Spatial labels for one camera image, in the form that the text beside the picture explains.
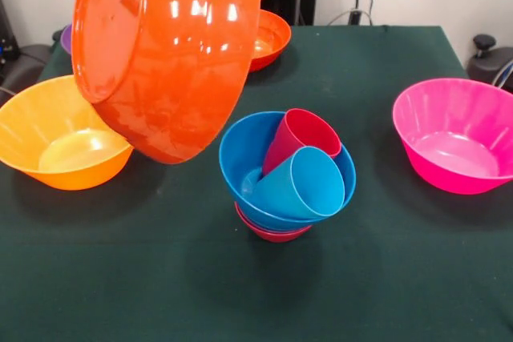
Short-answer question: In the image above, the large yellow-orange plastic bowl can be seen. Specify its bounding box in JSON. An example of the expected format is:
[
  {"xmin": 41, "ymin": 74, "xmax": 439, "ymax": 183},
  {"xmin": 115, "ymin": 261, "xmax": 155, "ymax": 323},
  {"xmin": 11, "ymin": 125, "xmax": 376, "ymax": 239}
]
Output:
[{"xmin": 0, "ymin": 74, "xmax": 135, "ymax": 191}]

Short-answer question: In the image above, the black round equipment with knob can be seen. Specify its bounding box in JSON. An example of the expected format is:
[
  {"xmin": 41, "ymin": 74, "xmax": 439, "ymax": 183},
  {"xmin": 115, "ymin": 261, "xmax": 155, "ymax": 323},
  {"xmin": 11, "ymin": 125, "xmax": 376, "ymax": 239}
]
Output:
[{"xmin": 467, "ymin": 34, "xmax": 513, "ymax": 93}]

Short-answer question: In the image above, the small red plastic bowl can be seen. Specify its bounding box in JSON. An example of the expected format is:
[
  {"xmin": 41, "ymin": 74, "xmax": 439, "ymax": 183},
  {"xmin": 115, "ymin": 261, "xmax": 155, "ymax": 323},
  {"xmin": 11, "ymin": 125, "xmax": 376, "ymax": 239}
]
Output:
[{"xmin": 234, "ymin": 201, "xmax": 313, "ymax": 243}]

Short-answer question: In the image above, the large pink plastic bowl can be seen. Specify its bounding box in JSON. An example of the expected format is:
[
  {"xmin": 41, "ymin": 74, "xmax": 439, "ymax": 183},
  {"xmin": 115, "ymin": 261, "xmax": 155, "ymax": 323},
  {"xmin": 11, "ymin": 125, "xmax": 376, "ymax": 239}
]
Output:
[{"xmin": 392, "ymin": 78, "xmax": 513, "ymax": 195}]

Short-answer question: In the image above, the purple plastic bowl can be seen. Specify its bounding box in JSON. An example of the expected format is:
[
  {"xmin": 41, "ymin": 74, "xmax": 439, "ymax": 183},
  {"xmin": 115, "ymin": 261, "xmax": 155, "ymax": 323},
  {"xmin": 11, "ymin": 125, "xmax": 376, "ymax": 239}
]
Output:
[{"xmin": 59, "ymin": 23, "xmax": 74, "ymax": 55}]

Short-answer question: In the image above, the dark green tablecloth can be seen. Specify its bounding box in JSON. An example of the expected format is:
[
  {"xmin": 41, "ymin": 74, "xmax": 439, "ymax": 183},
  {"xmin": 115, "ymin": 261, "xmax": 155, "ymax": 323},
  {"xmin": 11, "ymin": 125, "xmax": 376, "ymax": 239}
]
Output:
[{"xmin": 0, "ymin": 23, "xmax": 513, "ymax": 342}]

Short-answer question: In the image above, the black equipment box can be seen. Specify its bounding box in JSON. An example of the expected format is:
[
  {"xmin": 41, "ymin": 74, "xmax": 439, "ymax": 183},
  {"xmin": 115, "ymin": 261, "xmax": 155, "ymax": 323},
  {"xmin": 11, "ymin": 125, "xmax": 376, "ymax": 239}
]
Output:
[{"xmin": 0, "ymin": 0, "xmax": 21, "ymax": 82}]

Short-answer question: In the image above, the orange plastic bowl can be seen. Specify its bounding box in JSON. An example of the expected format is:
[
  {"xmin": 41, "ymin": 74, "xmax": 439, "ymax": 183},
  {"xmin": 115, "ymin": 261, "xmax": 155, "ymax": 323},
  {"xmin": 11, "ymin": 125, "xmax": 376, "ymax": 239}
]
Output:
[
  {"xmin": 248, "ymin": 9, "xmax": 293, "ymax": 73},
  {"xmin": 71, "ymin": 0, "xmax": 262, "ymax": 165}
]

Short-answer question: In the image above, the blue plastic cup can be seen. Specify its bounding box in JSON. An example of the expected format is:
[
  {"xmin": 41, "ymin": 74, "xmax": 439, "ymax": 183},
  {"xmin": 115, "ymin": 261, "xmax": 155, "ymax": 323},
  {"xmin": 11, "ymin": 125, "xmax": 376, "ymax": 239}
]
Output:
[{"xmin": 250, "ymin": 146, "xmax": 346, "ymax": 219}]

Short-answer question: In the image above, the red plastic cup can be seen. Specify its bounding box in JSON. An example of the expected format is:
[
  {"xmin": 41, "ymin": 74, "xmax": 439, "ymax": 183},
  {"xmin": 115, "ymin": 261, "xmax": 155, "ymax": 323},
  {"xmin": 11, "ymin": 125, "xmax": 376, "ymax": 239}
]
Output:
[{"xmin": 262, "ymin": 108, "xmax": 343, "ymax": 175}]

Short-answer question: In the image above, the opaque blue plastic bowl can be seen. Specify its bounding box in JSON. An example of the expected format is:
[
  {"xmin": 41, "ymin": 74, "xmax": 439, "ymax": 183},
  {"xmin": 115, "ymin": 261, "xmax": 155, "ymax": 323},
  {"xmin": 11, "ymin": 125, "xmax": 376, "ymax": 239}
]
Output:
[{"xmin": 218, "ymin": 111, "xmax": 357, "ymax": 231}]

